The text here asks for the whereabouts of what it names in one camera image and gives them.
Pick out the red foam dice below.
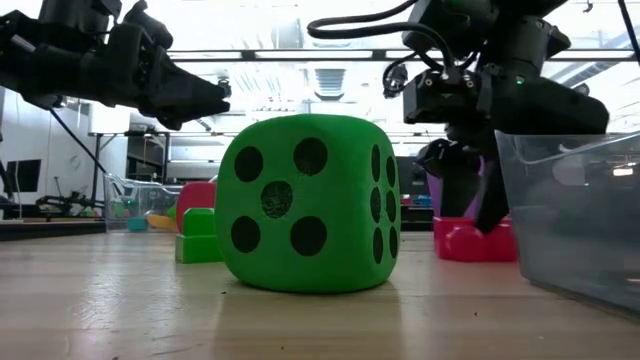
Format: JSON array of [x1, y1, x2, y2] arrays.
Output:
[[175, 181, 218, 234]]

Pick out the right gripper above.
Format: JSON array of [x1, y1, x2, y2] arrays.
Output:
[[417, 74, 610, 234]]

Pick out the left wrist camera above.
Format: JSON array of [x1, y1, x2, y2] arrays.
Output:
[[39, 0, 124, 34]]

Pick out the red toy block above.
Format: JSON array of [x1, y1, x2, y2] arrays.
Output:
[[432, 215, 519, 263]]

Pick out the green foam dice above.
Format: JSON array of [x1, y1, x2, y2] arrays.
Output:
[[214, 113, 402, 295]]

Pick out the grey translucent plastic bin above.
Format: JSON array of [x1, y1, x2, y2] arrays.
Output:
[[494, 129, 640, 321]]

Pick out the clear plastic bin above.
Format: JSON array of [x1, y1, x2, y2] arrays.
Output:
[[103, 172, 184, 234]]

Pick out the large yellow toy block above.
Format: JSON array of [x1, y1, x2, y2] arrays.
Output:
[[146, 214, 179, 232]]

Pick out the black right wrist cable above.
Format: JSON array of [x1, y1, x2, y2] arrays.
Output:
[[307, 0, 457, 71]]

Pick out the large black monitor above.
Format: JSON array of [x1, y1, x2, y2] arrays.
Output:
[[397, 155, 431, 197]]

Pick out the green toy block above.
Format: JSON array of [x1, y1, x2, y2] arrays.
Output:
[[174, 207, 224, 265]]

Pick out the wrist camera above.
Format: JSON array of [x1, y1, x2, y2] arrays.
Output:
[[403, 69, 482, 125], [39, 0, 124, 34]]

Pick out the black overhead frame bar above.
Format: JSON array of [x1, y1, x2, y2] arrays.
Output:
[[167, 48, 640, 63]]

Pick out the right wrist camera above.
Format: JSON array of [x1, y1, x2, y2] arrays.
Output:
[[403, 69, 482, 125]]

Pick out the purple plastic bucket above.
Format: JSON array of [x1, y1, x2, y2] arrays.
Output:
[[426, 154, 489, 219]]

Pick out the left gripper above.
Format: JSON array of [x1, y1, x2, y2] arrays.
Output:
[[74, 24, 232, 132]]

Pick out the black metal frame stand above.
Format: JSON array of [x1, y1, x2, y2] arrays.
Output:
[[88, 130, 172, 201]]

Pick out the small black monitor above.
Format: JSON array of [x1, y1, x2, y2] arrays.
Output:
[[3, 158, 42, 194]]

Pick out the black table edge rail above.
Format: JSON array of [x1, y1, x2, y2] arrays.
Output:
[[0, 219, 107, 242]]

